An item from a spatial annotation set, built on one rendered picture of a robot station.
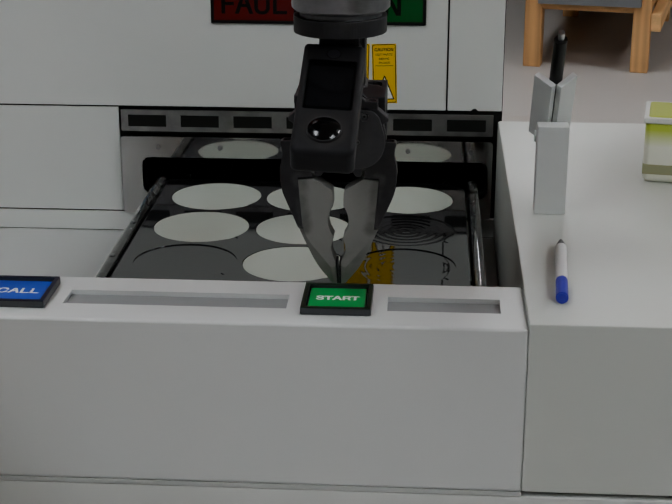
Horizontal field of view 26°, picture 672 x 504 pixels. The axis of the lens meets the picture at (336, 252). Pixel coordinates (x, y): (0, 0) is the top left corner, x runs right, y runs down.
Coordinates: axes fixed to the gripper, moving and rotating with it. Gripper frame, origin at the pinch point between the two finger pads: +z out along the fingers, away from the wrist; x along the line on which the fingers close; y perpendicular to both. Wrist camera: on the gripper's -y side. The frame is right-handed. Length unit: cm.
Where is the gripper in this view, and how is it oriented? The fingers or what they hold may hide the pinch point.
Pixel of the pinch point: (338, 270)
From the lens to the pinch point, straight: 115.2
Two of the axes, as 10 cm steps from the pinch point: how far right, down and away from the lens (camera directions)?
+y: 0.7, -3.3, 9.4
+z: 0.0, 9.4, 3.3
